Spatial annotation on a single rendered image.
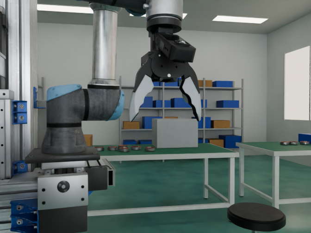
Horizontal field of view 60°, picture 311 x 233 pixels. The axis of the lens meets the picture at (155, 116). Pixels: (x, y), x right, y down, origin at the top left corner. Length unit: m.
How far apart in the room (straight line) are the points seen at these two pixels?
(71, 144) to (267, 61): 7.43
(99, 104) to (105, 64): 0.14
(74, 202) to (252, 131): 7.18
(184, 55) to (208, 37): 7.06
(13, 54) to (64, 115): 0.35
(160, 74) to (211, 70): 6.85
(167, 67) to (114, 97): 0.48
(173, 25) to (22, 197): 0.70
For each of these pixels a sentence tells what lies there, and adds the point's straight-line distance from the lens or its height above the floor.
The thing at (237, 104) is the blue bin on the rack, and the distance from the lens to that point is 6.97.
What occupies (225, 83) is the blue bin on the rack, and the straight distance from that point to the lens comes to 6.87.
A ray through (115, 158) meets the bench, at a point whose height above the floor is 0.72.
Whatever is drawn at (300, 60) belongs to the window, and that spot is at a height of 2.34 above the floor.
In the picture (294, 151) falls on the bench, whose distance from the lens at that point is 3.32.
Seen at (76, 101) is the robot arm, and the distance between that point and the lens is 0.94.
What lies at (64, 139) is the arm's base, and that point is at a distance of 0.93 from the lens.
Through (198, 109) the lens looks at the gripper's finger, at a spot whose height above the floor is 1.18.
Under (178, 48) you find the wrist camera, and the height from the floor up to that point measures 1.28.
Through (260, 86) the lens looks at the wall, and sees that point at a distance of 7.94.
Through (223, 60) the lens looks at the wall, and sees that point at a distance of 7.54.
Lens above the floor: 1.17
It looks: 1 degrees down
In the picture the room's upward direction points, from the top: straight up
